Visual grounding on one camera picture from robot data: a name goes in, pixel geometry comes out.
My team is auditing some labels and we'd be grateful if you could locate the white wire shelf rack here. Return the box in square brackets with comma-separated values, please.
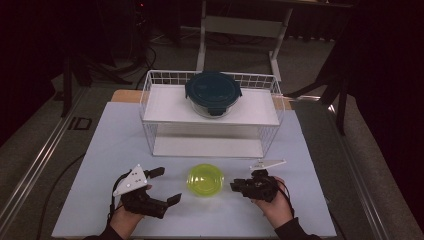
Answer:
[139, 69, 286, 160]

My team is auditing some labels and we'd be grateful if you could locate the black stand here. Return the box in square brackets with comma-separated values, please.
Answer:
[285, 19, 354, 136]
[60, 46, 134, 118]

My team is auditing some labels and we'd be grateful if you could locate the black cable bundle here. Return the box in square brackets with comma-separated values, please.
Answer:
[131, 3, 158, 91]

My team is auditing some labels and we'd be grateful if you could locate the white metal stand frame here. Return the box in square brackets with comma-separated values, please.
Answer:
[195, 0, 294, 83]

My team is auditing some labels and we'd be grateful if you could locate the pale blue table mat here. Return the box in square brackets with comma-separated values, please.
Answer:
[51, 101, 338, 240]

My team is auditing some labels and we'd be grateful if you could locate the person's right hand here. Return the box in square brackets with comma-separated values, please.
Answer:
[254, 176, 295, 230]

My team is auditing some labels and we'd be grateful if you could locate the black floor cable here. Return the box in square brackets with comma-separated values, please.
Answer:
[34, 151, 88, 240]

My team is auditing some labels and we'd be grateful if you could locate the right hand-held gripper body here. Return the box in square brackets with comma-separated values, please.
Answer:
[246, 159, 287, 203]

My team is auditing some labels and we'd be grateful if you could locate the person's left hand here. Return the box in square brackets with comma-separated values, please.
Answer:
[109, 184, 153, 240]

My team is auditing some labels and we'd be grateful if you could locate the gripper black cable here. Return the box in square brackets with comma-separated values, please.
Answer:
[273, 177, 296, 218]
[106, 170, 133, 225]

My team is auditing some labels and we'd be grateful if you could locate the glass container with dark lid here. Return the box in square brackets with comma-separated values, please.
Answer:
[184, 70, 243, 119]

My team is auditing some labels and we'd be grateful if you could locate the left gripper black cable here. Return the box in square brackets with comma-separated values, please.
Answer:
[106, 170, 133, 225]

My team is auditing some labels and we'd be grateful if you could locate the green plastic bowl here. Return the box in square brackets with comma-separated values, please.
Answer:
[186, 163, 225, 198]

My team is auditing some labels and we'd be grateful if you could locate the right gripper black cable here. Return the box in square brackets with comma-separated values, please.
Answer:
[273, 177, 296, 218]

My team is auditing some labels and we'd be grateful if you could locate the aluminium floor rail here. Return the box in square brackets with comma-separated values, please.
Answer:
[0, 85, 88, 231]
[327, 103, 392, 240]

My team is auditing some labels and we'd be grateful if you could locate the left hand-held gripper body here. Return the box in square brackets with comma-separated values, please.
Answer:
[112, 163, 170, 220]

